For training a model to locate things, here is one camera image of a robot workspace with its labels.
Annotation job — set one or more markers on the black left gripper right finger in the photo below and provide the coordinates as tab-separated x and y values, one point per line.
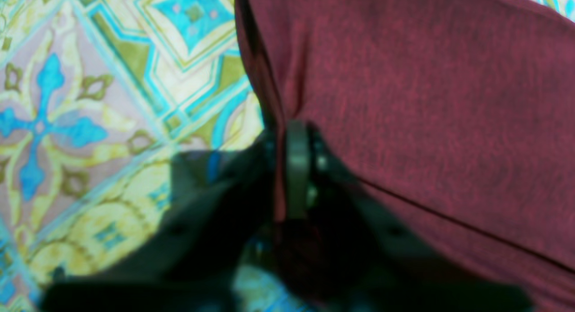
345	249

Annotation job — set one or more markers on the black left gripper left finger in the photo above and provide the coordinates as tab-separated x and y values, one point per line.
189	264

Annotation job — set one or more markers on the maroon t-shirt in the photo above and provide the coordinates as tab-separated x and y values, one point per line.
457	114

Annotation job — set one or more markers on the patterned tablecloth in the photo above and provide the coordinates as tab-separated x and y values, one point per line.
113	114

